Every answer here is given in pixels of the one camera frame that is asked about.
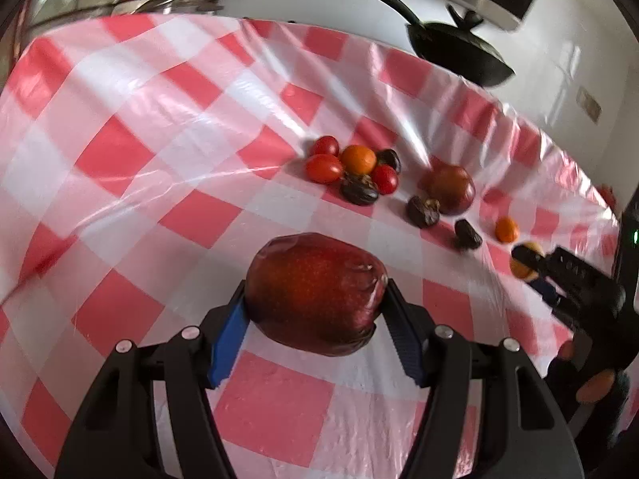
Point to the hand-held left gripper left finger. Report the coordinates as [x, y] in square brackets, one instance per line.
[227, 342]

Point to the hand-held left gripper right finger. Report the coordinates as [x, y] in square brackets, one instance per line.
[405, 344]

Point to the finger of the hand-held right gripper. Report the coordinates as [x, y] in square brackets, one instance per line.
[564, 267]
[546, 292]

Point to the orange kumquat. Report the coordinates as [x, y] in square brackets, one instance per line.
[521, 269]
[358, 158]
[506, 229]

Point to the large red apple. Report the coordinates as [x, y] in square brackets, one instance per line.
[314, 292]

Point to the red cherry tomato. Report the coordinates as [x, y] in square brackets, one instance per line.
[385, 179]
[324, 145]
[324, 168]

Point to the person's right hand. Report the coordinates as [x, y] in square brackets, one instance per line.
[596, 388]

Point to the dark brown date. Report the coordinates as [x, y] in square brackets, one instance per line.
[359, 189]
[468, 235]
[422, 211]
[389, 158]

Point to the small dark red plum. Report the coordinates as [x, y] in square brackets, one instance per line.
[452, 188]

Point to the red white checkered tablecloth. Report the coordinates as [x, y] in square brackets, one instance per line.
[150, 159]

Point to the black frying pan with lid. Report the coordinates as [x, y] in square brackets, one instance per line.
[457, 45]

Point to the wall outlet plate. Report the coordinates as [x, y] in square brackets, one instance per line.
[589, 103]

